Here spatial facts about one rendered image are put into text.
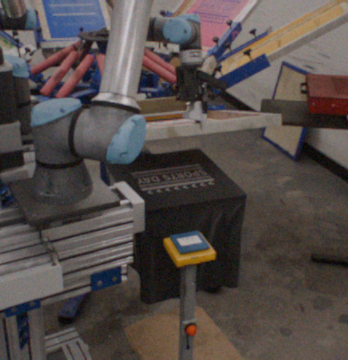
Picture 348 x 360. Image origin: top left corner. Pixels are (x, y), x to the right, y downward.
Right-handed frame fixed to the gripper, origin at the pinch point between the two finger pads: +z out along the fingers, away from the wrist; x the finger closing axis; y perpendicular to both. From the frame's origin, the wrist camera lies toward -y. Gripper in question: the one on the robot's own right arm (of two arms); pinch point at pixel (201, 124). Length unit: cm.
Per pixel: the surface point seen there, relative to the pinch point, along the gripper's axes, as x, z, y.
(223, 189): -19.2, 27.3, -14.9
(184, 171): -38.2, 22.0, -6.5
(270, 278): -99, 104, -77
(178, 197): -18.3, 27.6, 4.0
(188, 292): 10, 52, 13
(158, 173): -39.1, 21.7, 4.4
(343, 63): -194, -17, -200
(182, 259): 18.9, 37.9, 16.9
